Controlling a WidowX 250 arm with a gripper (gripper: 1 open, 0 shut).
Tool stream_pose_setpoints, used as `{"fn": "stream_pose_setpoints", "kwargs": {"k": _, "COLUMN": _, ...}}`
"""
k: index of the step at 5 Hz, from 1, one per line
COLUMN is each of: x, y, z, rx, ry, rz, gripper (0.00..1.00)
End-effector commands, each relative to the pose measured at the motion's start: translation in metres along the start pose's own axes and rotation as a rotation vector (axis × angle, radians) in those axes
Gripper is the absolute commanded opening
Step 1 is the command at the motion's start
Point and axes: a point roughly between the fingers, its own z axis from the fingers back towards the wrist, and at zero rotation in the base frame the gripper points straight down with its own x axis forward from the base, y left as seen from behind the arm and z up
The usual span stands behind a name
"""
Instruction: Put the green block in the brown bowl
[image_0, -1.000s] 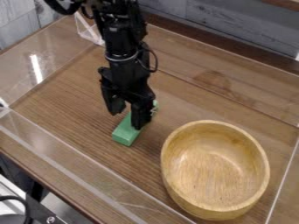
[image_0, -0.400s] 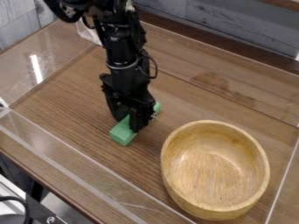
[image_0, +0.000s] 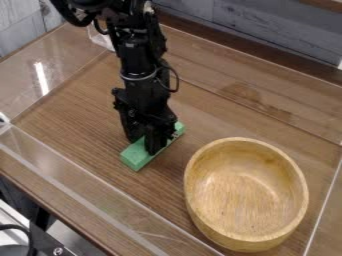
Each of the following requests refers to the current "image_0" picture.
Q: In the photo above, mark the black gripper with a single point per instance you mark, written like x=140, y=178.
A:
x=142, y=104

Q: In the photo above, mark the green rectangular block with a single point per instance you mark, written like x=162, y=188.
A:
x=136, y=157

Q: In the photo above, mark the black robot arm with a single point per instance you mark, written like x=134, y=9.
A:
x=129, y=21

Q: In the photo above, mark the light wooden bowl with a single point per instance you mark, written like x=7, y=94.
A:
x=247, y=194

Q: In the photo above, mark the clear acrylic tray walls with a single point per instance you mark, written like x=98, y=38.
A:
x=244, y=90

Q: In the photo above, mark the black metal bracket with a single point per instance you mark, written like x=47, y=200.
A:
x=47, y=246

